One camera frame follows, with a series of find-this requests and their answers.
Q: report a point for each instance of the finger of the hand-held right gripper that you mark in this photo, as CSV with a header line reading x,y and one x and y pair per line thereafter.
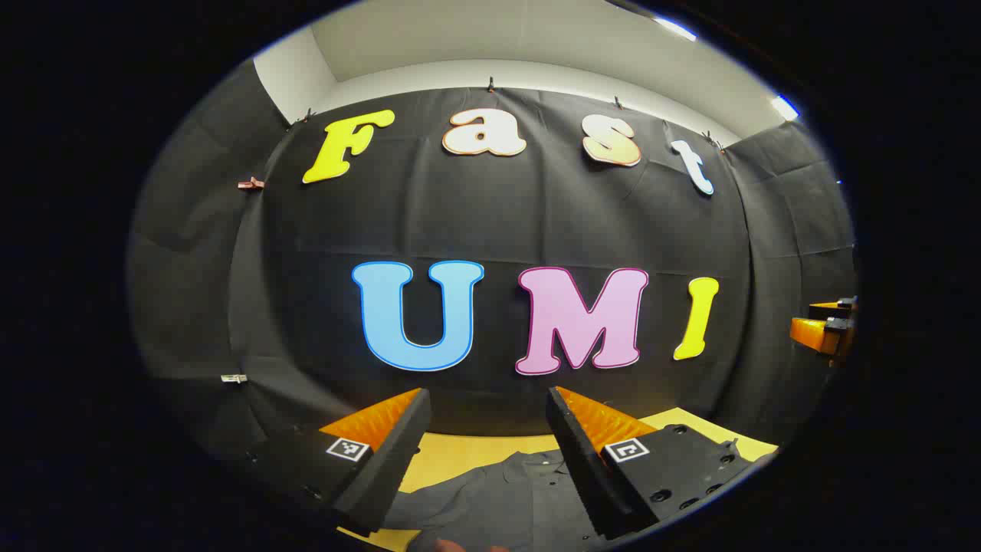
x,y
831,308
811,334

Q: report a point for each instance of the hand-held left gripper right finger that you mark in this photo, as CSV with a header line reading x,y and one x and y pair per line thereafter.
x,y
590,475

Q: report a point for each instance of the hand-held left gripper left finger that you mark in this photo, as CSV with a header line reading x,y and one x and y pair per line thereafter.
x,y
391,468

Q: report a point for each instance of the grey shirt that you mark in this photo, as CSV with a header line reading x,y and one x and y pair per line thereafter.
x,y
498,498

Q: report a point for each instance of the ceiling light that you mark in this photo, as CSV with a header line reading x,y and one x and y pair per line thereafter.
x,y
674,27
784,108

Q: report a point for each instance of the black backdrop cloth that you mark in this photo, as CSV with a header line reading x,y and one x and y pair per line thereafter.
x,y
498,215

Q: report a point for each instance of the red clip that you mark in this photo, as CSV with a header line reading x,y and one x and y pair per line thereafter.
x,y
250,184

